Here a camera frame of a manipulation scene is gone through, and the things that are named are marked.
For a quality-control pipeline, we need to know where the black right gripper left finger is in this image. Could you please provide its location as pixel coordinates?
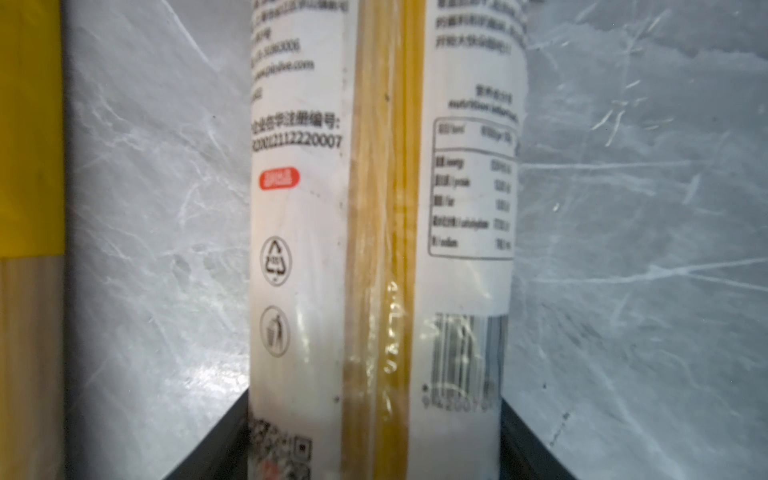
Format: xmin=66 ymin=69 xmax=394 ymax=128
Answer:
xmin=166 ymin=391 xmax=249 ymax=480

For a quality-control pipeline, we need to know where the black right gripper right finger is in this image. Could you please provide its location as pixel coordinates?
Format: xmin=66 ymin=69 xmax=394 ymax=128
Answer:
xmin=499 ymin=400 xmax=575 ymax=480

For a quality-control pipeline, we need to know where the yellow spaghetti pack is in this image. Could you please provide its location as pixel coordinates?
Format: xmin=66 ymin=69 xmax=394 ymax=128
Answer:
xmin=1 ymin=1 xmax=65 ymax=479

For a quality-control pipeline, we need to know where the red spaghetti pack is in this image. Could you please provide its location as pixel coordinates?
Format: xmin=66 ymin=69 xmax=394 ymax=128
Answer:
xmin=248 ymin=1 xmax=528 ymax=479

